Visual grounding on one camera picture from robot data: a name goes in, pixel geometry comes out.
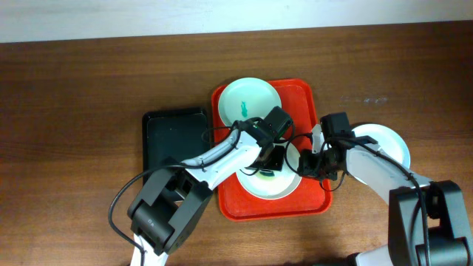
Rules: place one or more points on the light blue plate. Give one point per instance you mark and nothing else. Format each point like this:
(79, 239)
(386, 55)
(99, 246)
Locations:
(392, 145)

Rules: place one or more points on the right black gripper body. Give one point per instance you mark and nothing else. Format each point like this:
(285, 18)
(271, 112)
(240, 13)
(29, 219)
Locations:
(318, 165)

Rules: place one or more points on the black plastic tray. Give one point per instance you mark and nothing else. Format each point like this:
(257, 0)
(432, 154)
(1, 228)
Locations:
(171, 136)

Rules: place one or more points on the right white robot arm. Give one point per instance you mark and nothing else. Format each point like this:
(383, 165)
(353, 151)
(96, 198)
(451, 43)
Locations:
(428, 222)

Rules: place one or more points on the pale green plate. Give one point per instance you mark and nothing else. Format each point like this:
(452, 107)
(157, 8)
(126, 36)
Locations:
(247, 98)

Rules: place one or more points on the green yellow sponge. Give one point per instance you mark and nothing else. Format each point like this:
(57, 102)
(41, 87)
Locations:
(266, 175)

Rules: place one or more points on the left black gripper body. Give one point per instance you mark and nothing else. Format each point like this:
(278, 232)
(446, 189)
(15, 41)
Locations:
(277, 164)

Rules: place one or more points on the red plastic tray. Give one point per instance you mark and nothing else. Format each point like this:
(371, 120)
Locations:
(308, 198)

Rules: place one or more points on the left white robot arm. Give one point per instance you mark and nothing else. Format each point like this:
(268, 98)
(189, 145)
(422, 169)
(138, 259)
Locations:
(171, 202)

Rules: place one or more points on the white plate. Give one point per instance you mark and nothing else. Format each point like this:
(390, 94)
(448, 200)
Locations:
(285, 183)

